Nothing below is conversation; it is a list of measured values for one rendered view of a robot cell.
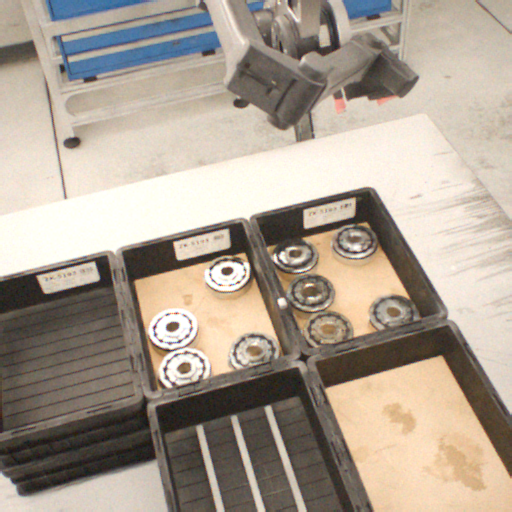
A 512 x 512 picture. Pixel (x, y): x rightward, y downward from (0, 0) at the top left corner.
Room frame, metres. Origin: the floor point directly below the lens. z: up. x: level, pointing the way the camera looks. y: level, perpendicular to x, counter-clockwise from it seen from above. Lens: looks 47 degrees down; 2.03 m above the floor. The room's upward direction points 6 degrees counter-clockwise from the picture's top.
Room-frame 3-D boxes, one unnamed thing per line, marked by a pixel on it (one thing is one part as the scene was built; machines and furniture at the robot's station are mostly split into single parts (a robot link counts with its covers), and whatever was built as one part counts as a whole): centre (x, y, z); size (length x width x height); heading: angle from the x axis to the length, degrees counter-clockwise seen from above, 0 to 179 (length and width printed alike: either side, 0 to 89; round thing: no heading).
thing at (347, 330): (0.85, -0.13, 0.86); 0.10 x 0.10 x 0.01
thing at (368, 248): (1.09, -0.23, 0.86); 0.10 x 0.10 x 0.01
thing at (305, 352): (0.97, -0.18, 0.92); 0.40 x 0.30 x 0.02; 12
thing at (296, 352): (0.91, 0.12, 0.92); 0.40 x 0.30 x 0.02; 12
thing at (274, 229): (0.97, -0.18, 0.87); 0.40 x 0.30 x 0.11; 12
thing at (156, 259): (0.91, 0.12, 0.87); 0.40 x 0.30 x 0.11; 12
